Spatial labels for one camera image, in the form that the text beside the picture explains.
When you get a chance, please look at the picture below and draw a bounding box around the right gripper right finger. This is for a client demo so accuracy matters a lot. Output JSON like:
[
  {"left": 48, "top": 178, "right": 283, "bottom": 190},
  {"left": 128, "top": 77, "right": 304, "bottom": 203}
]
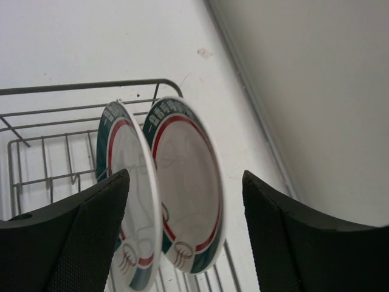
[{"left": 242, "top": 171, "right": 388, "bottom": 291}]

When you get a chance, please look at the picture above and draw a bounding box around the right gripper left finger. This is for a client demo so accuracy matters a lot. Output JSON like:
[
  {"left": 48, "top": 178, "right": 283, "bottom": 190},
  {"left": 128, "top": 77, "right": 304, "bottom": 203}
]
[{"left": 1, "top": 169, "right": 130, "bottom": 291}]

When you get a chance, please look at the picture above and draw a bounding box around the green red rimmed plate front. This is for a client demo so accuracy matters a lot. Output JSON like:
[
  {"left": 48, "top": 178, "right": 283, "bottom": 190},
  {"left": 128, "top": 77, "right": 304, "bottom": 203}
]
[{"left": 95, "top": 101, "right": 162, "bottom": 291}]

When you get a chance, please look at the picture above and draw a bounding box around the green red rimmed plate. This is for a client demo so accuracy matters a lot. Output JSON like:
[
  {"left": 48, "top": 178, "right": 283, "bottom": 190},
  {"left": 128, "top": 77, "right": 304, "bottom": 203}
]
[
  {"left": 143, "top": 97, "right": 225, "bottom": 274},
  {"left": 95, "top": 101, "right": 162, "bottom": 291}
]

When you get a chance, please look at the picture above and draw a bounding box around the green red rimmed plate back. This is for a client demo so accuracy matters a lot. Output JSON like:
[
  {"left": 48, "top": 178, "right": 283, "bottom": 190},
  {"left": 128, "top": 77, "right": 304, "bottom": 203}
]
[{"left": 143, "top": 97, "right": 225, "bottom": 274}]

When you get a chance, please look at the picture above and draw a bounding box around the metal wire dish rack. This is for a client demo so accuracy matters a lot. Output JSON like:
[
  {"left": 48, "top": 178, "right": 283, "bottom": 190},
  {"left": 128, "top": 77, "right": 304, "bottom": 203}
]
[{"left": 1, "top": 94, "right": 241, "bottom": 291}]

